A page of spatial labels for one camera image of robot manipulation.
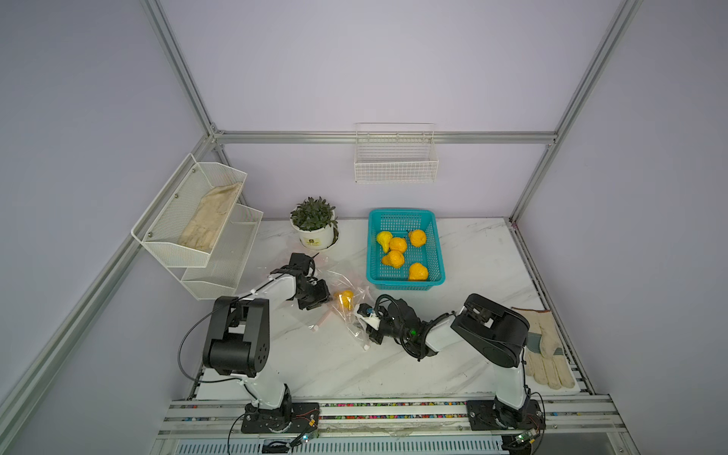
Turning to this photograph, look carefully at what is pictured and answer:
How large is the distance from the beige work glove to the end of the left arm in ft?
2.18

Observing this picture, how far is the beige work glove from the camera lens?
2.66ft

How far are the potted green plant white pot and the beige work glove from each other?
0.76 m

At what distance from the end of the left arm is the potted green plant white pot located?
0.65 feet

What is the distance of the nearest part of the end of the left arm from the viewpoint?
783mm
